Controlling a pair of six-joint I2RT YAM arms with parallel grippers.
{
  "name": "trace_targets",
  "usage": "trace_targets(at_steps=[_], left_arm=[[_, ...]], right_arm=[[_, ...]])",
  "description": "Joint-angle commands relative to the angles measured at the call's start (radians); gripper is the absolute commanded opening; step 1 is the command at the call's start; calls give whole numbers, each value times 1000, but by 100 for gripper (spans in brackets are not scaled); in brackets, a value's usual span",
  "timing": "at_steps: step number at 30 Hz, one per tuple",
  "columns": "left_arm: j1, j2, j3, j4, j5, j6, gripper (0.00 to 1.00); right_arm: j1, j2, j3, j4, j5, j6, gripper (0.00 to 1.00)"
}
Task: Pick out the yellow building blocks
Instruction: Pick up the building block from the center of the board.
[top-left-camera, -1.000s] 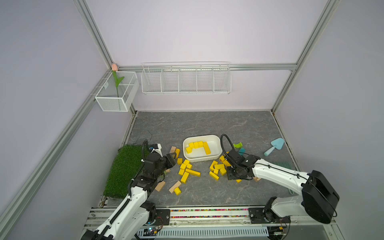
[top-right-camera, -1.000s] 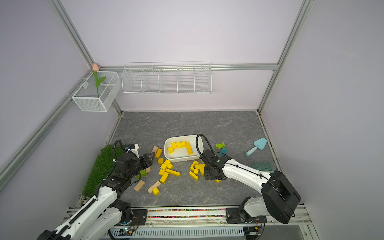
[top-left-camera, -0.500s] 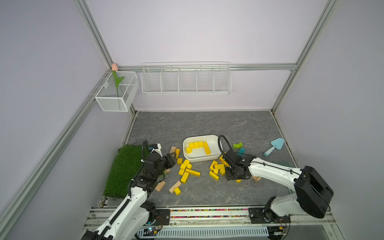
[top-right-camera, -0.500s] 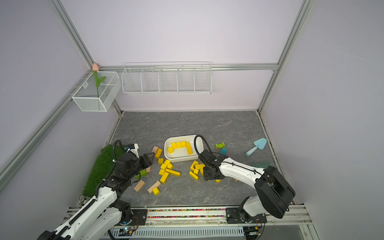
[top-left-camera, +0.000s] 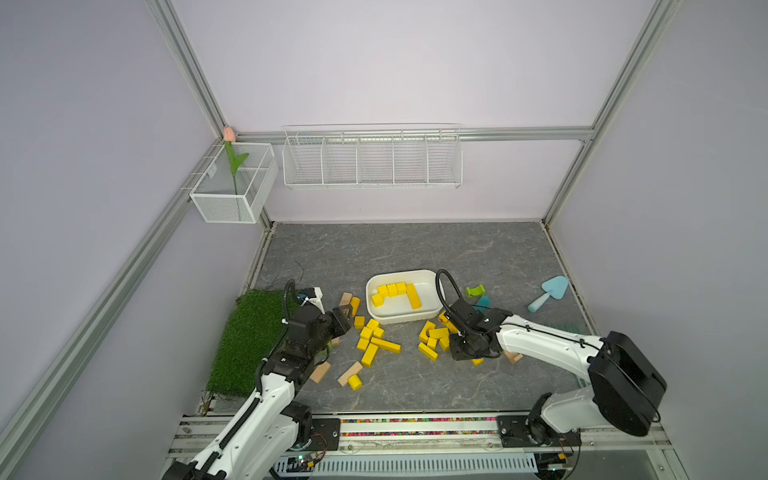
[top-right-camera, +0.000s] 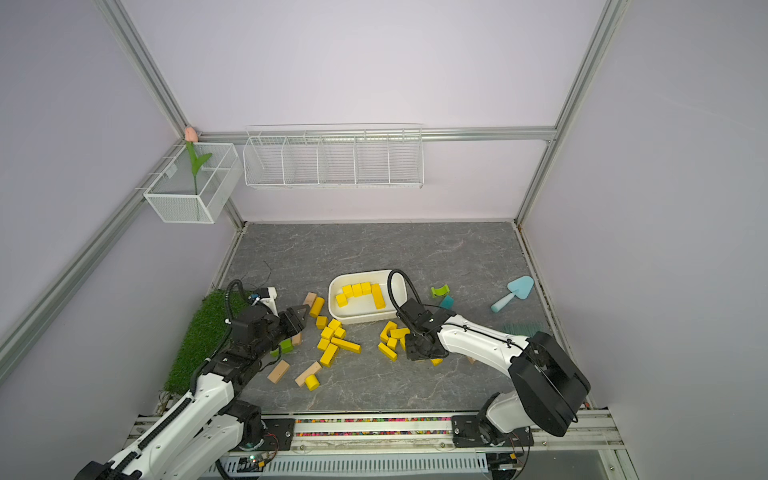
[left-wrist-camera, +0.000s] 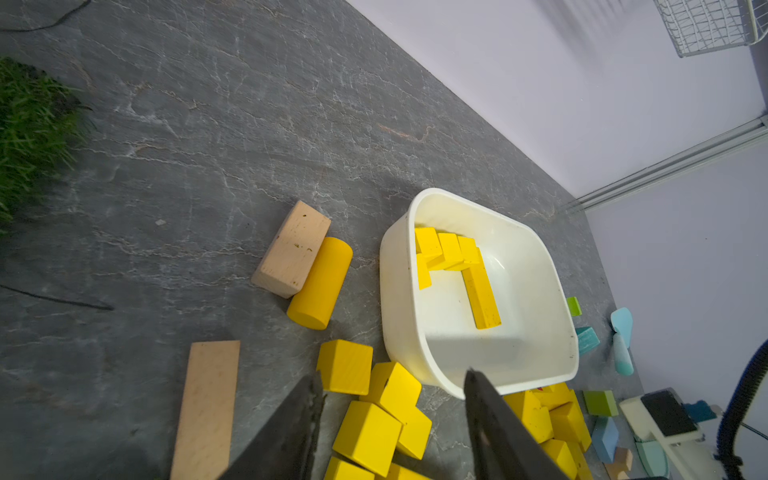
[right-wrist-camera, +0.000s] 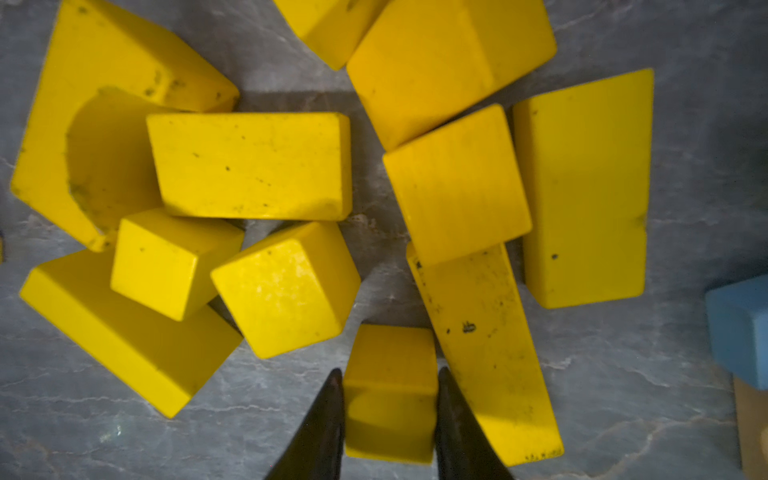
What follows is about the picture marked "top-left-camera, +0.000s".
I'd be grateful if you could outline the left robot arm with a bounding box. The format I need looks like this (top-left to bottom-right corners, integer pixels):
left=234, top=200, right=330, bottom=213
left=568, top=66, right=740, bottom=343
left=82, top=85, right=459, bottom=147
left=163, top=303, right=353, bottom=479

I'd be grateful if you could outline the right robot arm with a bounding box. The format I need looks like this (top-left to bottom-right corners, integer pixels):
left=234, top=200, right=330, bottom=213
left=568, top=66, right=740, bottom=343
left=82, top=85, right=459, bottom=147
left=445, top=299, right=667, bottom=446

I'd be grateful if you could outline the natural wood block upper left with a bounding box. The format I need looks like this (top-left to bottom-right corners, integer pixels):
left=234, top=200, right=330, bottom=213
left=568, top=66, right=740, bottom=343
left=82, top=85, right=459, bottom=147
left=339, top=292, right=354, bottom=307

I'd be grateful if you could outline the teal triangle block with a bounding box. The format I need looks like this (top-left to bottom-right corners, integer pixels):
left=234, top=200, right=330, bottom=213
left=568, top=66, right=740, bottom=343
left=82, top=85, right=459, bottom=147
left=474, top=296, right=490, bottom=310

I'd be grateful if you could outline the natural wood block lower left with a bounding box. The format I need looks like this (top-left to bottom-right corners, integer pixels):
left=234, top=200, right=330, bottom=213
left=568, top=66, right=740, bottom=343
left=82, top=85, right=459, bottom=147
left=310, top=361, right=332, bottom=384

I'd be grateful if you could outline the green arch block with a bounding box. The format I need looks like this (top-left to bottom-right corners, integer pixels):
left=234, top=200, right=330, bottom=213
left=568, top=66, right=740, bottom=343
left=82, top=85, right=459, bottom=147
left=466, top=285, right=486, bottom=298

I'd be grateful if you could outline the natural wood arch block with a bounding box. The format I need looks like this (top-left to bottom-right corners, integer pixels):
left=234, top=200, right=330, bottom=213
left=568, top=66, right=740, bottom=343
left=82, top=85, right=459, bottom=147
left=503, top=351, right=524, bottom=364

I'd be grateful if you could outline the yellow rectangular block left pile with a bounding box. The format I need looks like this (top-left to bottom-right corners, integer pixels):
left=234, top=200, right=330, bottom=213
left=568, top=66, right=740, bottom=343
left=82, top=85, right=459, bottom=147
left=361, top=343, right=379, bottom=368

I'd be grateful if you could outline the natural wood long block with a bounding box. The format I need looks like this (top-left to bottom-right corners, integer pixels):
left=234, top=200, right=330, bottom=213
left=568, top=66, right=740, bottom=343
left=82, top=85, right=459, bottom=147
left=338, top=362, right=363, bottom=386

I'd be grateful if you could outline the yellow block right pile left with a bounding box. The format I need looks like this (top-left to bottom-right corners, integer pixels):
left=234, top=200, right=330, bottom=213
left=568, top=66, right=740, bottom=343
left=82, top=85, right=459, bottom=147
left=418, top=343, right=438, bottom=361

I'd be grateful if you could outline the green artificial grass mat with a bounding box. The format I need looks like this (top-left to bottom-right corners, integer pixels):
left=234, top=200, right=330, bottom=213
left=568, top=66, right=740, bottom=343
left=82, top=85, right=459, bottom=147
left=206, top=289, right=284, bottom=397

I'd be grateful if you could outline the long yellow block left pile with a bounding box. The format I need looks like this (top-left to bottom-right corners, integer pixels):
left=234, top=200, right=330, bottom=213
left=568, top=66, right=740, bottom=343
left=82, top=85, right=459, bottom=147
left=371, top=337, right=402, bottom=353

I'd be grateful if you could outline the yellow half cylinder block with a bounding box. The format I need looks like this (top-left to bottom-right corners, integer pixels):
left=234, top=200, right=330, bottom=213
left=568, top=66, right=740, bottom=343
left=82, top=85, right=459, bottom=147
left=348, top=375, right=363, bottom=391

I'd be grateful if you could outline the white plastic bin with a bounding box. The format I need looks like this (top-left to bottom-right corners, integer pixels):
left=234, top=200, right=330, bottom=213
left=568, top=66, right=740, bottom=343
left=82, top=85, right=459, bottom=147
left=365, top=269, right=443, bottom=325

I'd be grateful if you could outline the teal toy shovel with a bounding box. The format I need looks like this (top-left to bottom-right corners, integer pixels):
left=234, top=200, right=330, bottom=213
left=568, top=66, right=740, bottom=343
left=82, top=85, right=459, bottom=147
left=527, top=276, right=570, bottom=313

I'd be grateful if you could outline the artificial pink tulip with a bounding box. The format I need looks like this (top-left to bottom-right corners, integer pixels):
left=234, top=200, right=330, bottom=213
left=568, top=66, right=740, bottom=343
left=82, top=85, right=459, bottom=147
left=223, top=126, right=249, bottom=195

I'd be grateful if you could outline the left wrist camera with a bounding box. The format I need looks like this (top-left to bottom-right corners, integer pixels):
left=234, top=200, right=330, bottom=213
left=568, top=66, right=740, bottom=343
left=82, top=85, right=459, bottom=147
left=296, top=287, right=325, bottom=312

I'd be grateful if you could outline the white mesh wall basket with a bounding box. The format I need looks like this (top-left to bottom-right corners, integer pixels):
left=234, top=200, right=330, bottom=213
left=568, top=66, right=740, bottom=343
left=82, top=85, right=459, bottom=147
left=190, top=142, right=278, bottom=224

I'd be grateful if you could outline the white wire wall rack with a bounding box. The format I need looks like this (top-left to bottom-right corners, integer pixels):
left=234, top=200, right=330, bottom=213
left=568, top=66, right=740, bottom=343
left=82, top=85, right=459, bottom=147
left=283, top=123, right=463, bottom=189

